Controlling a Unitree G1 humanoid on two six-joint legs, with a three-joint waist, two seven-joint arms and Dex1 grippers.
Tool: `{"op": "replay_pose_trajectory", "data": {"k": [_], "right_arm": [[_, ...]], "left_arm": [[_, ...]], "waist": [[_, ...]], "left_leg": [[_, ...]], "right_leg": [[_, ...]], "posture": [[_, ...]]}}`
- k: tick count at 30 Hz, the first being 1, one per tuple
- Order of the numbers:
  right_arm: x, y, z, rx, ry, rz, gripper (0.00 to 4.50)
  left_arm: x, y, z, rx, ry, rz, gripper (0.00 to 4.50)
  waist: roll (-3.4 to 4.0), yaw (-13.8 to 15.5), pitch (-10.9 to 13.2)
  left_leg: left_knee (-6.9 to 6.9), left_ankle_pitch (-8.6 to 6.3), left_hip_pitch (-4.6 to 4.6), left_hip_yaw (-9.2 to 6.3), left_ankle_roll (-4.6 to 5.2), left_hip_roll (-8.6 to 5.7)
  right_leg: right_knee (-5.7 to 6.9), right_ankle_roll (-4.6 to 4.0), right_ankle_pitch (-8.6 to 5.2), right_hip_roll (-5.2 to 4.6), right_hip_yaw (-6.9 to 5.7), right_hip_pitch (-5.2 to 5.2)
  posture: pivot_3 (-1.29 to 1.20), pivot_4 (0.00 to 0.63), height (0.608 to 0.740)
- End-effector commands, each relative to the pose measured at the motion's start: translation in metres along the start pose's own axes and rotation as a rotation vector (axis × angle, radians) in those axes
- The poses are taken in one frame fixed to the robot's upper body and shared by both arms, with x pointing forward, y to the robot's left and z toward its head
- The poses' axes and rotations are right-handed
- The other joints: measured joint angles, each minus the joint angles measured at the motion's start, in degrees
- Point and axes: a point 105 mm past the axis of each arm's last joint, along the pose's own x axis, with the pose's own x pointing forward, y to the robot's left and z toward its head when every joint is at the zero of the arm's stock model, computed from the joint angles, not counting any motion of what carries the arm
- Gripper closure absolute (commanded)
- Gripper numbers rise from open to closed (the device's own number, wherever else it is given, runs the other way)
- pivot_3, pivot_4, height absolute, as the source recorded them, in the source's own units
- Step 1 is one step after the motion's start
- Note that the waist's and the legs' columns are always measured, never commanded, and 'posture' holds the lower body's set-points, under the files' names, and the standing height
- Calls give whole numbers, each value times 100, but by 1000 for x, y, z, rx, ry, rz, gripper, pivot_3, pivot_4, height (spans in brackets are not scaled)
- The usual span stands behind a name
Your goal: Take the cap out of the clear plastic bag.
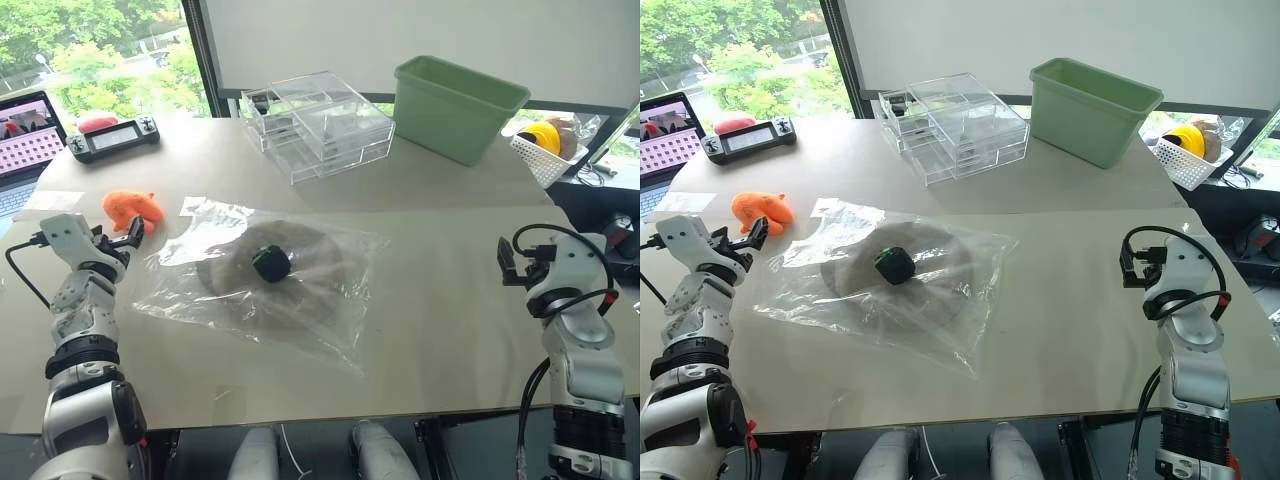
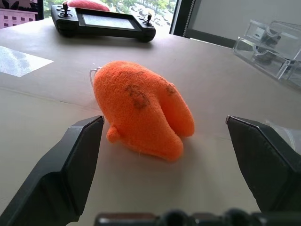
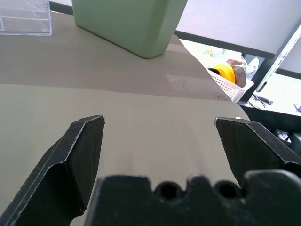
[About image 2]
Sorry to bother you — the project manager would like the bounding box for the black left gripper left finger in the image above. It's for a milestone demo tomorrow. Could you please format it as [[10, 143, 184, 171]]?
[[0, 115, 105, 226]]

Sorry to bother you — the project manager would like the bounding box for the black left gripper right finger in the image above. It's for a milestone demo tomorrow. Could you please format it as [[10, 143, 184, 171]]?
[[225, 115, 301, 212]]

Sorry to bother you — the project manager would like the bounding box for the clear plastic bag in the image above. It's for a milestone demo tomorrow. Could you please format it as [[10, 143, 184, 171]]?
[[265, 120, 297, 151]]

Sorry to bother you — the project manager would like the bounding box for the orange plush toy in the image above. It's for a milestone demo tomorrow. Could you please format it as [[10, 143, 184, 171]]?
[[90, 60, 195, 163]]

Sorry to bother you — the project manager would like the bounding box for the clear acrylic drawer organizer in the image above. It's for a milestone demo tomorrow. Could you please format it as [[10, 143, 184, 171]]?
[[233, 19, 301, 91]]

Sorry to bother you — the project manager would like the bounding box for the white board panel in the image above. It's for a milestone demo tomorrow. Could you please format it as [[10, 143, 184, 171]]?
[[190, 0, 301, 49]]

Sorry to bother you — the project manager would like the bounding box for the black handheld controller with screen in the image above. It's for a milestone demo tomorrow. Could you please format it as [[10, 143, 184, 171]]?
[[50, 4, 157, 43]]

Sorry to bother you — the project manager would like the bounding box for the laptop with pink screen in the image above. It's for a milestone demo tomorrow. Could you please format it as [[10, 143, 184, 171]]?
[[0, 0, 40, 30]]

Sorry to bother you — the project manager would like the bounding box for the red rounded object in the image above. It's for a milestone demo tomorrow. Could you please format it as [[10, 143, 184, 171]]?
[[62, 0, 111, 12]]

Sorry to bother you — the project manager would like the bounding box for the black window frame post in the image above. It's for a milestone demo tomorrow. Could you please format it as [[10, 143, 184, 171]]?
[[169, 0, 196, 38]]

